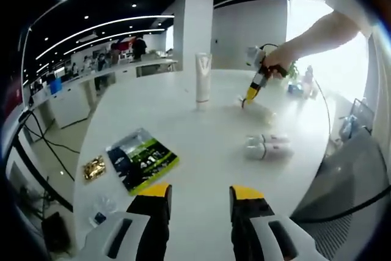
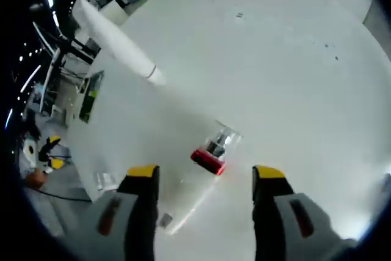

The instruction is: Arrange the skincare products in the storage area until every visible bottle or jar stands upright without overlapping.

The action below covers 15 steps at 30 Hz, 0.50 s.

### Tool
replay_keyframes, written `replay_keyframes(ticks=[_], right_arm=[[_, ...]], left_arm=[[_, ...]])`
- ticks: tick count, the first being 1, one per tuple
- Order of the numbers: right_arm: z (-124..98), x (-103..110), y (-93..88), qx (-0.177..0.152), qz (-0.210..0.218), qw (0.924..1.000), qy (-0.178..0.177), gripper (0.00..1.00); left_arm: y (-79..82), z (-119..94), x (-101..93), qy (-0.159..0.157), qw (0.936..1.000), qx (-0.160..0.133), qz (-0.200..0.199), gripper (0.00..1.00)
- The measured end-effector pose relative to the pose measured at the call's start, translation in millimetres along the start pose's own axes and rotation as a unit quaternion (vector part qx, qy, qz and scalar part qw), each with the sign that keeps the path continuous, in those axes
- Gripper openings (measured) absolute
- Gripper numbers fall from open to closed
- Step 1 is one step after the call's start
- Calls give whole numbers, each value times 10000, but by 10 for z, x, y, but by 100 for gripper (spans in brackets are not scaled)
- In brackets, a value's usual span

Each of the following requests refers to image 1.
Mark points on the green black skincare packet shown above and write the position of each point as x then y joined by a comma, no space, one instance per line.
143,160

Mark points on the small white skincare pump bottle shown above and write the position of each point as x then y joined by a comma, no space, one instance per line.
272,139
268,152

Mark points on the clear plastic skincare sachet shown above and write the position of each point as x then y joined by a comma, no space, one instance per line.
102,212

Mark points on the person's right hand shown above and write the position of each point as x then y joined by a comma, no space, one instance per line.
284,56

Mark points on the grey mesh chair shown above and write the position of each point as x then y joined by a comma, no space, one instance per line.
351,181

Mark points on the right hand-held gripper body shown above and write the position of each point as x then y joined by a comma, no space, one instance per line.
256,56

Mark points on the black tripod stand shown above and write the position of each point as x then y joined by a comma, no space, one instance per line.
33,151

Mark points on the pink drink bottle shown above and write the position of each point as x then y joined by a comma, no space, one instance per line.
309,80

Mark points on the gold foil skincare sachet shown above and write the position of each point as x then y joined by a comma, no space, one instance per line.
94,169

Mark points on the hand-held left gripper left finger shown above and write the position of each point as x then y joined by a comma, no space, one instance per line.
122,236

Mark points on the blue box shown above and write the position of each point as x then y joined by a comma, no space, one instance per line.
294,87

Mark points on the long white counter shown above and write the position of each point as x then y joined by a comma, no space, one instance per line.
79,96

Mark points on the blue water jug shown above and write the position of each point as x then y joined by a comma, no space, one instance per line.
56,86

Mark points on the tall white skincare tube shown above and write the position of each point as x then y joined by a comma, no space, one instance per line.
203,80

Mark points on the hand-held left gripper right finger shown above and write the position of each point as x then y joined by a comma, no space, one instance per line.
259,236

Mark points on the potted green plant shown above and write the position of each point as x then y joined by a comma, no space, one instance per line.
294,70

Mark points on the white skincare bottle red collar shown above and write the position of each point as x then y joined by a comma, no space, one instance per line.
259,112

